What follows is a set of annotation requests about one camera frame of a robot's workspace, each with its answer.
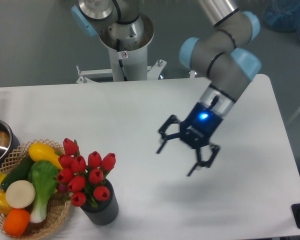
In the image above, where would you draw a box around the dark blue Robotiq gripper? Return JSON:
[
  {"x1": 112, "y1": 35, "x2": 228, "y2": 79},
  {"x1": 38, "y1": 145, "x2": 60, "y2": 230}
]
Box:
[{"x1": 155, "y1": 101, "x2": 225, "y2": 178}]

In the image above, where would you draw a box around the yellow bell pepper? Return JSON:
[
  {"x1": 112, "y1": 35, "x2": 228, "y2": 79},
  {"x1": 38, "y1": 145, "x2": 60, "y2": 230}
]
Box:
[{"x1": 0, "y1": 190, "x2": 13, "y2": 215}]

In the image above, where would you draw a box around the beige round disc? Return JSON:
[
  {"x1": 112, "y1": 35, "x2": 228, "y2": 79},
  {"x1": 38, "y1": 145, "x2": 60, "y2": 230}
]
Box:
[{"x1": 5, "y1": 180, "x2": 36, "y2": 209}]

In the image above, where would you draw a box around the green bok choy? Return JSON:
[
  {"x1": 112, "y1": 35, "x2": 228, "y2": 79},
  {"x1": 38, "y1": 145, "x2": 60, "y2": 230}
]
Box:
[{"x1": 28, "y1": 160, "x2": 59, "y2": 224}]

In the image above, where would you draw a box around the blue plastic bag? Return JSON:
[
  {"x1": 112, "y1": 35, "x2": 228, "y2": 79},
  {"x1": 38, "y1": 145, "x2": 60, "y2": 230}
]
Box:
[{"x1": 262, "y1": 0, "x2": 300, "y2": 41}]

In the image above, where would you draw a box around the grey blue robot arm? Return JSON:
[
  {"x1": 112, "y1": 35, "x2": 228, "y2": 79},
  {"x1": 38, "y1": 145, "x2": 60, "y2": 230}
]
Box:
[{"x1": 71, "y1": 0, "x2": 261, "y2": 169}]

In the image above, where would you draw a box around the red tulip bouquet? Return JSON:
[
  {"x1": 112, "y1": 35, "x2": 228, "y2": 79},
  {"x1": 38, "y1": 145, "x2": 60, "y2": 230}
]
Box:
[{"x1": 56, "y1": 138, "x2": 117, "y2": 208}]

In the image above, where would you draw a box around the purple red radish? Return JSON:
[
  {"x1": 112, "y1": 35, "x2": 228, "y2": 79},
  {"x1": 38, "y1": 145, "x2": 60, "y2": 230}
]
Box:
[{"x1": 56, "y1": 183, "x2": 68, "y2": 193}]

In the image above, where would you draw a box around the dark grey ribbed vase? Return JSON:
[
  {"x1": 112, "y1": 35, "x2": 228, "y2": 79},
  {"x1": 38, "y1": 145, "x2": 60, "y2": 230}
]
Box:
[{"x1": 80, "y1": 179, "x2": 119, "y2": 226}]

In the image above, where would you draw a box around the green cucumber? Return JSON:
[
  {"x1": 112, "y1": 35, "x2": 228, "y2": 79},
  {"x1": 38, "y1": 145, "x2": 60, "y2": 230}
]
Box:
[{"x1": 0, "y1": 155, "x2": 35, "y2": 191}]

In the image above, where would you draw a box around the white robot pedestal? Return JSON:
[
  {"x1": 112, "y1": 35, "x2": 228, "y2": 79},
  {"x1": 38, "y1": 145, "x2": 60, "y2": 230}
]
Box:
[{"x1": 76, "y1": 13, "x2": 167, "y2": 83}]

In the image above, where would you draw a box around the yellow squash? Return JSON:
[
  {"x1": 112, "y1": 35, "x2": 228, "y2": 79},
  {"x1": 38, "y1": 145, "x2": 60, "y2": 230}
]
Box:
[{"x1": 28, "y1": 142, "x2": 63, "y2": 170}]

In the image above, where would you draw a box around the black pedestal cable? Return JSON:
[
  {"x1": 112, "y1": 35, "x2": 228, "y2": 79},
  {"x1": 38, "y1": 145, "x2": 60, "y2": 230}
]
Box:
[{"x1": 116, "y1": 38, "x2": 128, "y2": 82}]

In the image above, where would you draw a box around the orange fruit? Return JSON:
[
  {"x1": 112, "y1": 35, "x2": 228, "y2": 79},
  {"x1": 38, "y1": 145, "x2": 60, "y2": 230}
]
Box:
[{"x1": 3, "y1": 208, "x2": 30, "y2": 237}]

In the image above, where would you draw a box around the woven wicker basket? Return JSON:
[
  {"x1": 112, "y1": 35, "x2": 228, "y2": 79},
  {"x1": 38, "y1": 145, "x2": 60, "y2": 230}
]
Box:
[{"x1": 0, "y1": 139, "x2": 71, "y2": 240}]

